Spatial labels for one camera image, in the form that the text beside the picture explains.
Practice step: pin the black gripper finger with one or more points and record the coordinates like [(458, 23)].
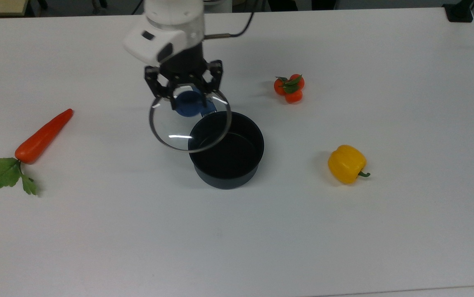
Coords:
[(156, 84), (213, 78)]

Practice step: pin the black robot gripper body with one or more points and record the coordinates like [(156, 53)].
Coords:
[(184, 62)]

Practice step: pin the glass lid with blue knob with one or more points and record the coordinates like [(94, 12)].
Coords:
[(187, 117)]

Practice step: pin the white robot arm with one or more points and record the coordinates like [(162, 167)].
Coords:
[(167, 31)]

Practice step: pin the orange toy tangerine bunch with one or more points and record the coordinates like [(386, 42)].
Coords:
[(290, 88)]

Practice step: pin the dark blue saucepan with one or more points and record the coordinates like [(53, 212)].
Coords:
[(228, 156)]

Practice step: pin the orange toy carrot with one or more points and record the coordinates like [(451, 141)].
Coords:
[(41, 138)]

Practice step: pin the yellow toy bell pepper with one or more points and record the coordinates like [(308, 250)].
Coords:
[(346, 164)]

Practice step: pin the black table clamp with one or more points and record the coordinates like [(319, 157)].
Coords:
[(459, 10)]

